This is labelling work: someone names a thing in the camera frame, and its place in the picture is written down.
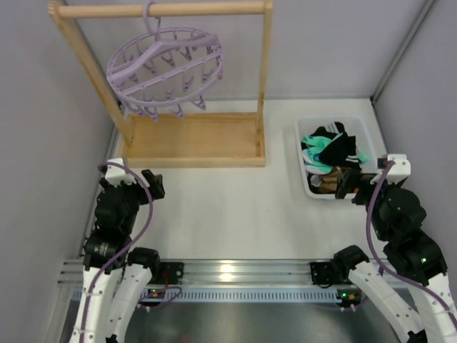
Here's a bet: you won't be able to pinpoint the brown cream striped sock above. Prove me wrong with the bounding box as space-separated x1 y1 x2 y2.
318 166 345 194

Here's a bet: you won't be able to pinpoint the teal patterned sock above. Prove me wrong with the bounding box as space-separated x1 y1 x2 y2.
302 148 372 175
301 134 342 150

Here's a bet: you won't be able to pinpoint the thin black sock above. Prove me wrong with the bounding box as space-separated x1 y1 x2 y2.
319 132 357 164

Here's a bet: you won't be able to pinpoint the black sock grey blue marks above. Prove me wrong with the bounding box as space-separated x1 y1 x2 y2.
312 121 346 139

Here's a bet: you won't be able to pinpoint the purple round clip hanger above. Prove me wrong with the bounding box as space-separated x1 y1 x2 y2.
106 1 224 120

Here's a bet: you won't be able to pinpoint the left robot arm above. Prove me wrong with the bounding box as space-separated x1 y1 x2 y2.
69 163 165 342

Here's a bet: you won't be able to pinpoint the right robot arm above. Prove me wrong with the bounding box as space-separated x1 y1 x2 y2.
331 163 456 342

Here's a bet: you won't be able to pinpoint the black sock white stripes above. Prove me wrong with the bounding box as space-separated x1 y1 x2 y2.
308 174 323 188

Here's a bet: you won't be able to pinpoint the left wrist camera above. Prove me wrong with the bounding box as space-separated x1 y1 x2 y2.
100 157 136 187

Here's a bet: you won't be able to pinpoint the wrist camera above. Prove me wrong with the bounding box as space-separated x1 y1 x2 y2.
100 157 136 187
370 154 411 184

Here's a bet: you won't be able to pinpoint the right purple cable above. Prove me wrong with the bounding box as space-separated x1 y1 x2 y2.
351 160 457 329

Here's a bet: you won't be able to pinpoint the purple cable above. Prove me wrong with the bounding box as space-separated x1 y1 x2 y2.
351 160 457 329
76 162 183 343

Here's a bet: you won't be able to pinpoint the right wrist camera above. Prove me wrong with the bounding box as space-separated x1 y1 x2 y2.
370 154 411 184

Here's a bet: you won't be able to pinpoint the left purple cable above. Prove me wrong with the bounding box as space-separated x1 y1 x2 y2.
76 162 183 343

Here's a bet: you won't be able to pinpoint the wooden hanger rack frame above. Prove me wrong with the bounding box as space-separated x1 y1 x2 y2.
47 1 273 168

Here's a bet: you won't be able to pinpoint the aluminium mounting rail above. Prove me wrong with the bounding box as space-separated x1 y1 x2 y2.
59 257 447 304

